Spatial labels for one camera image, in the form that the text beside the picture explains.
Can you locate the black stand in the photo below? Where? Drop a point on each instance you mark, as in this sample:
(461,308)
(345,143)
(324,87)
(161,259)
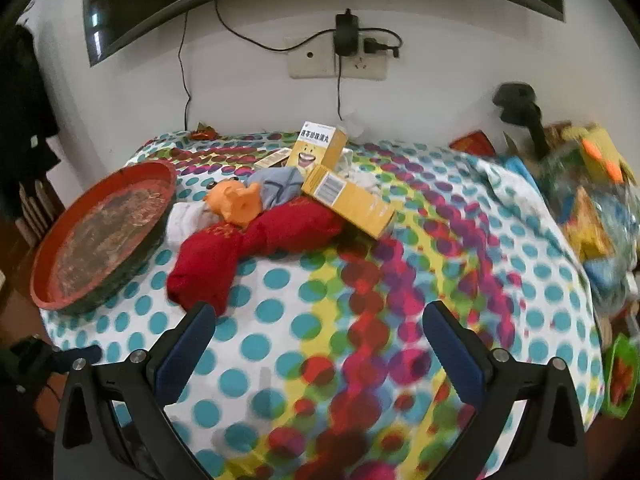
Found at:
(530,115)

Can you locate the orange toy pig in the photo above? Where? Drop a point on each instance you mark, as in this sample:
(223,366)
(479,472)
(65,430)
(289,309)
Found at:
(235,202)

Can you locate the red sock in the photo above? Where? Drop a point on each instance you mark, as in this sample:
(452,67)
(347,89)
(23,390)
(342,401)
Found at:
(285,230)
(205,265)

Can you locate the white wall socket plate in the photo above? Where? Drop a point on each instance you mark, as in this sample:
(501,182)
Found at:
(310,65)

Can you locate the dark wooden chair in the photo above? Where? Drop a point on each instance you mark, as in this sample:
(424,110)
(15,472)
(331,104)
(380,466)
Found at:
(37,215)

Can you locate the black plug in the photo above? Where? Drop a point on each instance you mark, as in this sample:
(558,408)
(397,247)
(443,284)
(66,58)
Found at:
(372,46)

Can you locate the black curved television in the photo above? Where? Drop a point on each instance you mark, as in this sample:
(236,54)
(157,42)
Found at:
(125,10)

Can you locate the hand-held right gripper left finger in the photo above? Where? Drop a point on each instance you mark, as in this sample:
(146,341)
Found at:
(187,347)

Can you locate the yellow smiling face box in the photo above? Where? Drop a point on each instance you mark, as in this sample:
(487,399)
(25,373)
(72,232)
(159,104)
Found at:
(315,147)

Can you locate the polka dot tablecloth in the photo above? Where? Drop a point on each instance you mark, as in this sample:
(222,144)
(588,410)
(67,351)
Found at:
(310,285)

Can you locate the round red tray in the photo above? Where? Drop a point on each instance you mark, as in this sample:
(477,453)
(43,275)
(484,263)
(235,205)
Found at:
(100,240)

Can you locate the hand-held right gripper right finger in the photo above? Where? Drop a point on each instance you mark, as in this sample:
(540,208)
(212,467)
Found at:
(452,355)

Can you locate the green orange packet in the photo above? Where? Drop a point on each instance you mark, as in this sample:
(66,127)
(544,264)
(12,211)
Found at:
(617,375)

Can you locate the red packet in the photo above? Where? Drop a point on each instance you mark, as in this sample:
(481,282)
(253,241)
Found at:
(475,142)

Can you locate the black power adapter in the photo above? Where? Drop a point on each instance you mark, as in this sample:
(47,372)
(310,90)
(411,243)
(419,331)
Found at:
(346,35)

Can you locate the small beige box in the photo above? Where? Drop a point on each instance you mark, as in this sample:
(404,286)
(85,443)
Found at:
(272,159)

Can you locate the yellow barcode box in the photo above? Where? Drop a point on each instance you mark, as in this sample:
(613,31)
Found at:
(350,200)

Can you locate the dark hanging clothing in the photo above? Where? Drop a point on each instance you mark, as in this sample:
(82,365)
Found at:
(25,110)

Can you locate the white sock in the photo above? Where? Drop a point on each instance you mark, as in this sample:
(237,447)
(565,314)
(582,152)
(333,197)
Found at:
(187,225)

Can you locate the light blue sock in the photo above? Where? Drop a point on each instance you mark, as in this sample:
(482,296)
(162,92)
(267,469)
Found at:
(277,185)

